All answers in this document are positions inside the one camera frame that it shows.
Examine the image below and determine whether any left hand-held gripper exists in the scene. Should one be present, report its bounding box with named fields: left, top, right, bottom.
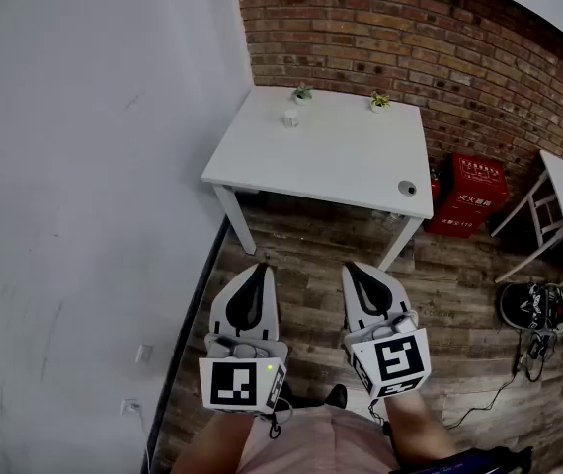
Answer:
left=198, top=263, right=290, bottom=417

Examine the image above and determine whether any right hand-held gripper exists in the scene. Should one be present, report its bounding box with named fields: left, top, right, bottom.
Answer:
left=341, top=262, right=433, bottom=399

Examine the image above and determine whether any person's left forearm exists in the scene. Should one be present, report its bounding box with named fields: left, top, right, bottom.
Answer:
left=170, top=409, right=256, bottom=474

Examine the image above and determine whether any person's right forearm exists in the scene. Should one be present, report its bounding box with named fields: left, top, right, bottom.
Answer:
left=382, top=390, right=460, bottom=468

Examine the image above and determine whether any black baseboard strip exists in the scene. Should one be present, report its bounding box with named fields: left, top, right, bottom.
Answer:
left=140, top=214, right=231, bottom=474

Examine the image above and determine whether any person's black shoe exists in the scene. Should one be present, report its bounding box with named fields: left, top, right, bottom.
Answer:
left=324, top=383, right=349, bottom=410

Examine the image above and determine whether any red fire extinguisher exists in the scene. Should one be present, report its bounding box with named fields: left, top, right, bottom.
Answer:
left=429, top=167, right=442, bottom=212

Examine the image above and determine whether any red fire equipment box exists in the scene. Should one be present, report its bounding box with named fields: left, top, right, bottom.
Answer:
left=424, top=152, right=510, bottom=239

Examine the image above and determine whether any person's pink clothing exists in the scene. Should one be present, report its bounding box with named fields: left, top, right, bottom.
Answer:
left=234, top=405, right=401, bottom=474

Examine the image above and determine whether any black patterned helmet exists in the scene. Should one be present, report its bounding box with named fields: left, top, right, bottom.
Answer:
left=497, top=281, right=563, bottom=336

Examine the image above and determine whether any dark screen device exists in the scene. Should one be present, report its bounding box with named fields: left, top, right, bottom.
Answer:
left=388, top=444, right=534, bottom=474

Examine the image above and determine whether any yellow-green plant in white pot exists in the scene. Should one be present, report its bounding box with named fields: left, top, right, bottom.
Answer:
left=369, top=90, right=392, bottom=115

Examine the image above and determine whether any white-veined green potted plant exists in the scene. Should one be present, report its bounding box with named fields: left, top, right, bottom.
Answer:
left=291, top=82, right=314, bottom=107

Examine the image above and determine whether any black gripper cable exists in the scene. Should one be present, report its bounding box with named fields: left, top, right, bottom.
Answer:
left=265, top=396, right=295, bottom=440

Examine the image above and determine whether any black floor cable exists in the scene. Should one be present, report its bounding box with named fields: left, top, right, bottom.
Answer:
left=444, top=332, right=550, bottom=432

